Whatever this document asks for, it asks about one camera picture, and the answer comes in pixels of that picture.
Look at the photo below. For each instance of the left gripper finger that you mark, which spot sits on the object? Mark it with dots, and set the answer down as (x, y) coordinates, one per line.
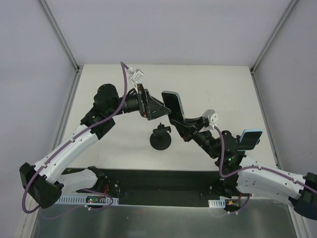
(155, 111)
(143, 95)

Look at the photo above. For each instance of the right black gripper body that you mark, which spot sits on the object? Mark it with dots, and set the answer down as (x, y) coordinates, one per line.
(190, 130)

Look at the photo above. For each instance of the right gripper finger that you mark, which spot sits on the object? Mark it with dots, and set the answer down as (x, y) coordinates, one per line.
(199, 123)
(185, 130)

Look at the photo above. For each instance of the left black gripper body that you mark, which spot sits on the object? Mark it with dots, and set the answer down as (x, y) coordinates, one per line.
(143, 100)

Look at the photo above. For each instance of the black phone stand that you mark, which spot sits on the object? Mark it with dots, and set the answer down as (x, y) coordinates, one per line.
(160, 138)

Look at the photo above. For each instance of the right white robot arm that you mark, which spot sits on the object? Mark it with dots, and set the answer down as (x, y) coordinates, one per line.
(245, 175)

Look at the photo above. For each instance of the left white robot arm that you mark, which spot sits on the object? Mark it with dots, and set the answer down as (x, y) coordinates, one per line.
(45, 181)

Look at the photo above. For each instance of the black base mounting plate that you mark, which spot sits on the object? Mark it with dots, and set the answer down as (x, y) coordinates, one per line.
(166, 188)

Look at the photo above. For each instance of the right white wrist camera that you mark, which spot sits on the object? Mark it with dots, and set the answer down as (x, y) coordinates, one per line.
(210, 119)

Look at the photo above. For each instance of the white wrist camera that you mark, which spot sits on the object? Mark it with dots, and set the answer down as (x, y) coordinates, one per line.
(210, 119)
(134, 76)

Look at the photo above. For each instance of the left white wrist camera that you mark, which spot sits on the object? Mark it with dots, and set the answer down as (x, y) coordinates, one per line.
(134, 76)

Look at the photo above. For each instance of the right white cable duct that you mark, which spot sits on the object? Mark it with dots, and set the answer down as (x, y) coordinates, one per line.
(221, 203)

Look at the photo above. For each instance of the white cable duct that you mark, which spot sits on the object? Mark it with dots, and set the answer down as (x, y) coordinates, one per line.
(221, 203)
(86, 200)

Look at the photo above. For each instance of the right aluminium frame post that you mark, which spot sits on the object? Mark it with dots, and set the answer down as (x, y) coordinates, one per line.
(282, 20)

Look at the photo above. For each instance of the aluminium frame post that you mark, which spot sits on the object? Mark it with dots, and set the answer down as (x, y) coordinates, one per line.
(58, 33)
(282, 20)

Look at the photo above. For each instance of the left aluminium frame post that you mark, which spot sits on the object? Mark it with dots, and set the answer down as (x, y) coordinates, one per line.
(58, 33)

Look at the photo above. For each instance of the left white cable duct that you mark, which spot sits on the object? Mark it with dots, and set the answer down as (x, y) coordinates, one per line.
(86, 200)

